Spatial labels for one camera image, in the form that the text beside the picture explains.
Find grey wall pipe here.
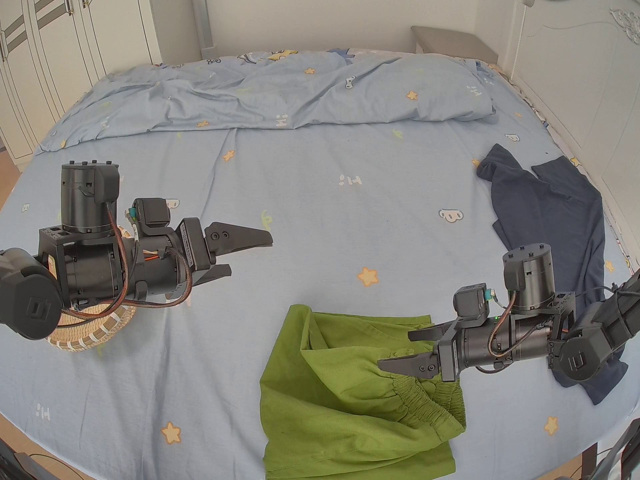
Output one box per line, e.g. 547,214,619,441
187,0,216,53

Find white wardrobe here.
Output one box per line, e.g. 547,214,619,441
0,0,163,161

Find dark blue garment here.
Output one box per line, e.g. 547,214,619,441
475,143,630,406

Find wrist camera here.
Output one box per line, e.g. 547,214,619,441
130,196,176,241
452,283,495,329

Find pale blue quilt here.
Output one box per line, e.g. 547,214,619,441
35,47,498,155

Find round woven basket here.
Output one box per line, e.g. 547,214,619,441
47,300,140,354

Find green shorts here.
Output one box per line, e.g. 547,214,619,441
259,304,467,480

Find bed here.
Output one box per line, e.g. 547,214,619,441
0,0,640,480

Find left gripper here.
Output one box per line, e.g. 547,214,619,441
65,217,274,309

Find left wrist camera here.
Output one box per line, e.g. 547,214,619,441
130,196,176,241

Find grey bedside table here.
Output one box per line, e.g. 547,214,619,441
411,24,501,65

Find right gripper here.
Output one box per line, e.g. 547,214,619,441
377,315,551,383

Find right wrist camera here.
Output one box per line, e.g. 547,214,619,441
452,283,495,329

